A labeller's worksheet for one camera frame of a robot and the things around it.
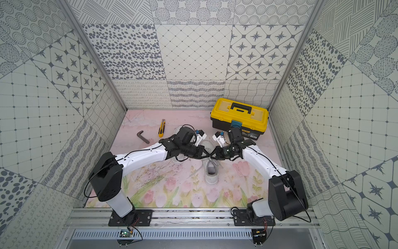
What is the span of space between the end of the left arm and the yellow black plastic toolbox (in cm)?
27

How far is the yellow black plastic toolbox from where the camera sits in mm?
945

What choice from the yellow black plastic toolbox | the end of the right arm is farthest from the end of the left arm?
the yellow black plastic toolbox

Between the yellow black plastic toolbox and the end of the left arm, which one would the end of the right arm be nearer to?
the end of the left arm

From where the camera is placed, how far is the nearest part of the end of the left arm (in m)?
0.64
